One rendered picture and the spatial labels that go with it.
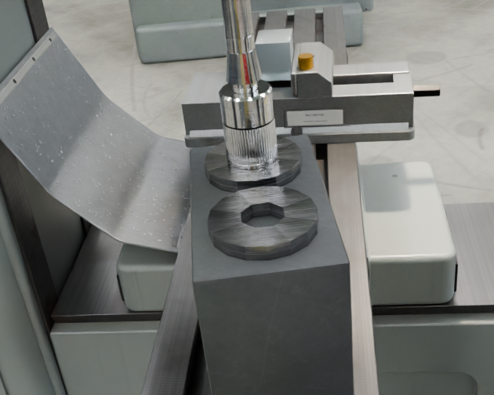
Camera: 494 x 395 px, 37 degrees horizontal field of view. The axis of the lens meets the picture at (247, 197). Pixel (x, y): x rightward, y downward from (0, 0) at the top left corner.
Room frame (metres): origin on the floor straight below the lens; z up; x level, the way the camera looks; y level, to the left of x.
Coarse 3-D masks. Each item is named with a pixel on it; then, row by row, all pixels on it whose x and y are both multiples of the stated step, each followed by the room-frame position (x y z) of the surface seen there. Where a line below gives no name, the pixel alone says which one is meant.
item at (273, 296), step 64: (192, 192) 0.58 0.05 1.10; (256, 192) 0.54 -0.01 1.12; (320, 192) 0.55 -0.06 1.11; (192, 256) 0.48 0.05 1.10; (256, 256) 0.46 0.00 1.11; (320, 256) 0.46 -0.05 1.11; (256, 320) 0.45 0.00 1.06; (320, 320) 0.45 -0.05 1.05; (256, 384) 0.45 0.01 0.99; (320, 384) 0.45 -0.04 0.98
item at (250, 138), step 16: (224, 112) 0.59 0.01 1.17; (240, 112) 0.58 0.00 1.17; (256, 112) 0.58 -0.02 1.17; (272, 112) 0.60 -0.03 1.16; (224, 128) 0.60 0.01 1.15; (240, 128) 0.58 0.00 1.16; (256, 128) 0.58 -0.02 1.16; (272, 128) 0.59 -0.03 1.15; (240, 144) 0.59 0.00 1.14; (256, 144) 0.58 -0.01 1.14; (272, 144) 0.59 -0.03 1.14; (240, 160) 0.59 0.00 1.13; (256, 160) 0.58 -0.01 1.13; (272, 160) 0.59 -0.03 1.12
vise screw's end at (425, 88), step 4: (412, 88) 1.04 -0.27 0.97; (416, 88) 1.04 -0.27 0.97; (420, 88) 1.03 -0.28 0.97; (424, 88) 1.03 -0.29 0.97; (428, 88) 1.03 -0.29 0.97; (432, 88) 1.03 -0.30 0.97; (436, 88) 1.03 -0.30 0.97; (416, 92) 1.03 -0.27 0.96; (420, 92) 1.03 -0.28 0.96; (424, 92) 1.03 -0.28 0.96; (428, 92) 1.03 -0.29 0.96; (432, 92) 1.03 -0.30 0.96; (436, 92) 1.03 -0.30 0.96; (416, 96) 1.03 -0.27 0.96; (420, 96) 1.03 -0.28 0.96; (424, 96) 1.04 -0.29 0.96; (428, 96) 1.04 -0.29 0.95
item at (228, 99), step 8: (224, 88) 0.61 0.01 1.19; (264, 88) 0.60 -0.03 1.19; (224, 96) 0.59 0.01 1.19; (232, 96) 0.59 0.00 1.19; (240, 96) 0.59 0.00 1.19; (248, 96) 0.59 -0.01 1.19; (256, 96) 0.59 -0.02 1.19; (264, 96) 0.59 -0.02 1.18; (272, 96) 0.60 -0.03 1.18; (224, 104) 0.59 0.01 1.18; (232, 104) 0.59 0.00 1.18; (240, 104) 0.58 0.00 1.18; (248, 104) 0.58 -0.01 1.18; (256, 104) 0.58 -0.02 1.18; (264, 104) 0.59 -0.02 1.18
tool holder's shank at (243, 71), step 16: (224, 0) 0.60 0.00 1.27; (240, 0) 0.60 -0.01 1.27; (224, 16) 0.60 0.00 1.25; (240, 16) 0.59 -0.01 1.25; (224, 32) 0.61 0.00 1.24; (240, 32) 0.59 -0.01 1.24; (240, 48) 0.59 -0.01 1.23; (240, 64) 0.59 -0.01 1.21; (256, 64) 0.60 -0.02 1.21; (240, 80) 0.59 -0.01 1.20; (256, 80) 0.59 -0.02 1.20
